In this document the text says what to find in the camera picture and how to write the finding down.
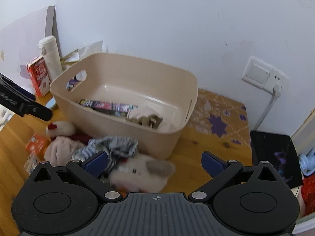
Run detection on black box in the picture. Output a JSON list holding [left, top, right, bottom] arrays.
[[250, 130, 304, 189]]

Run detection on blue white striped cloth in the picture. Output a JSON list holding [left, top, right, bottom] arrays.
[[71, 135, 139, 177]]

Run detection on light blue headphones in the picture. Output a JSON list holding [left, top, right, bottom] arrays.
[[298, 146, 315, 176]]

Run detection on light blue plastic spoon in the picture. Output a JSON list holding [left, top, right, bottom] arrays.
[[46, 98, 59, 111]]

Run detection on floral purple table mat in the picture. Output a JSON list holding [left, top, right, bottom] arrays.
[[188, 88, 250, 150]]

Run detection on white fluffy plush toy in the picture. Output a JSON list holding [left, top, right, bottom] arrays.
[[108, 152, 176, 193]]

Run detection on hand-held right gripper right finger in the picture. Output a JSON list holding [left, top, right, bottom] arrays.
[[188, 151, 287, 203]]

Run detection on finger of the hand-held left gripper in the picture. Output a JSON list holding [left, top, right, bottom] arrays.
[[0, 73, 36, 101], [0, 87, 53, 121]]

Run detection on pale pink board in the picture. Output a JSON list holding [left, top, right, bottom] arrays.
[[0, 5, 57, 89]]

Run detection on colourful printed flat pack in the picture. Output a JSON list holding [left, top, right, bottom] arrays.
[[79, 99, 138, 117]]

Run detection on white wall switch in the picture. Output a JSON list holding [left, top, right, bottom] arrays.
[[242, 56, 273, 90]]

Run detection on beige plastic storage basket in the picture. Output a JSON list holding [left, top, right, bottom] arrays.
[[49, 52, 199, 160]]

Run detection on wooden desktop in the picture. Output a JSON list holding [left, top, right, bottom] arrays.
[[0, 88, 254, 236]]

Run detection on white power cable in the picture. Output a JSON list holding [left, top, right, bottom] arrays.
[[253, 96, 276, 131]]

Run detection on red white milk carton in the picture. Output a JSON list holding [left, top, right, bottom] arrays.
[[26, 55, 52, 97]]

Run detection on pale purple card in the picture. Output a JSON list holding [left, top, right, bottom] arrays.
[[19, 64, 32, 79]]

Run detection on red fabric item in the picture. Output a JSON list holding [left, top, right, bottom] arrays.
[[296, 176, 315, 217]]

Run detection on white wall socket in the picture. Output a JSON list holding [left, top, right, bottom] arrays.
[[264, 67, 290, 95]]

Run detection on pink knit hat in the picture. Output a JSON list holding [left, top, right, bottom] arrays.
[[44, 136, 85, 168]]

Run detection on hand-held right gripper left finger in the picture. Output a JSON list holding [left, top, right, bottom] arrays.
[[29, 150, 124, 203]]

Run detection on white thermos bottle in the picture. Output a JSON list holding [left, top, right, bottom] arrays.
[[38, 35, 63, 81]]

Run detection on white chicken plush toy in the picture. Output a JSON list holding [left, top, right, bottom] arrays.
[[45, 120, 91, 144]]

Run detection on white paper bag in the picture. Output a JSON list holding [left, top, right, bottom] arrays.
[[60, 41, 109, 70]]

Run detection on orange snack packet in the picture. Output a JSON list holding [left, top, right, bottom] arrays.
[[25, 133, 51, 154]]

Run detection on white quilt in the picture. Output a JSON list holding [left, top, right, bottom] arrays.
[[0, 106, 15, 128]]

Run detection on white power plug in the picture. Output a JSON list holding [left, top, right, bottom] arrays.
[[272, 84, 283, 101]]

